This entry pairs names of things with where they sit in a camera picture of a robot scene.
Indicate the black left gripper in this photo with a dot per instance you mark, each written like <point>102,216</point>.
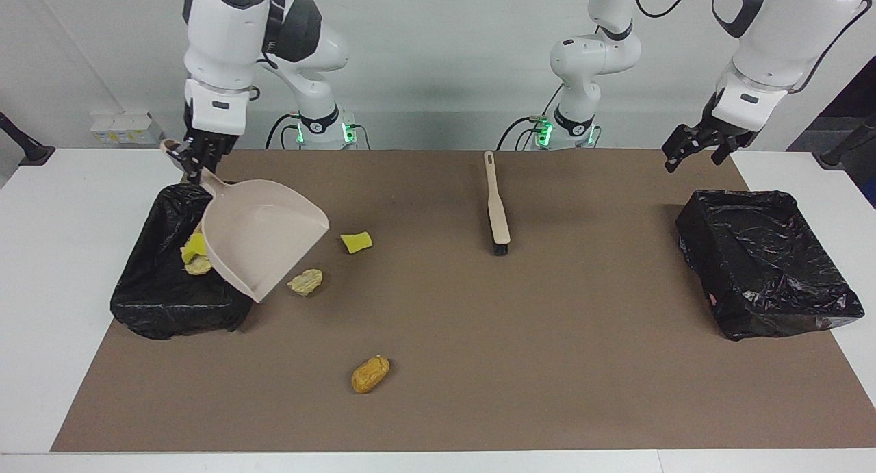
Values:
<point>722,132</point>

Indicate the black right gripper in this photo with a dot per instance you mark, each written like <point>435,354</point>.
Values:
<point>209,144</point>

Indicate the yellow sponge scrap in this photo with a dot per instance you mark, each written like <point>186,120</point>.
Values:
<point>356,242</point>
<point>193,248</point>

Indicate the beige plastic dustpan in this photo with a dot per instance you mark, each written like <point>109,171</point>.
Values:
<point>263,233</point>

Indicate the beige sponge scrap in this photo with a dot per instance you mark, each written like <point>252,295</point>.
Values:
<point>198,266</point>
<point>306,282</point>

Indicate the beige hand brush black bristles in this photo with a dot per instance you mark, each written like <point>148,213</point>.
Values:
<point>497,213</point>

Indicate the orange brown sponge lump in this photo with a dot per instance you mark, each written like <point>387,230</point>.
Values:
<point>369,375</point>

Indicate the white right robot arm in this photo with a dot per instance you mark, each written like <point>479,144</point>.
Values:
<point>219,35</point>

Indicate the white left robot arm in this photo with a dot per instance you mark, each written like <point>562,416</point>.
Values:
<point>780,42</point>

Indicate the black bag lined bin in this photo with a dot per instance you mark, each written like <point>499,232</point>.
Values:
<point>766,267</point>
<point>157,302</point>

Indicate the black stand foot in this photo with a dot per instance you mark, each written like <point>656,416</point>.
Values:
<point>31,151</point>
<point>838,155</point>

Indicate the dark furniture panel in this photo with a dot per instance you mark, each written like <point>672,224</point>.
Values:
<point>859,103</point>

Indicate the brown paper table mat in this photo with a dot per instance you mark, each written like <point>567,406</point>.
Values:
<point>616,391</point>

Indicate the white wall socket box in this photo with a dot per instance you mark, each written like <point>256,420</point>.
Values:
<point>126,127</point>

